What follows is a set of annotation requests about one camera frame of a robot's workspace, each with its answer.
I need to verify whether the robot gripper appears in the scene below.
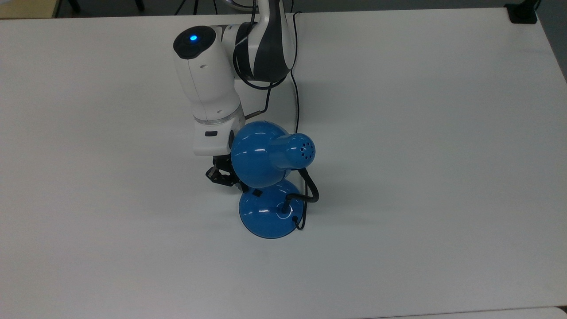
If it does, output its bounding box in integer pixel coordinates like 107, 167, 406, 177
193, 116, 249, 194

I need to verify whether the blue gooseneck desk lamp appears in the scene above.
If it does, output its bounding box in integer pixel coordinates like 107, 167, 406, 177
230, 121, 320, 240

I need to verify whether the yellowish wooden board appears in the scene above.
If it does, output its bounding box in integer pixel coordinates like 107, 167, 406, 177
0, 0, 61, 19

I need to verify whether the black lamp power cable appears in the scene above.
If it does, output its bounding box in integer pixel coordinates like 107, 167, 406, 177
290, 12, 308, 231

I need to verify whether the black table clamp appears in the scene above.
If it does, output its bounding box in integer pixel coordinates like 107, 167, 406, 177
505, 0, 543, 24

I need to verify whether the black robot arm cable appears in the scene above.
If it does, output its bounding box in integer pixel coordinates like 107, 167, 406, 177
233, 0, 288, 121

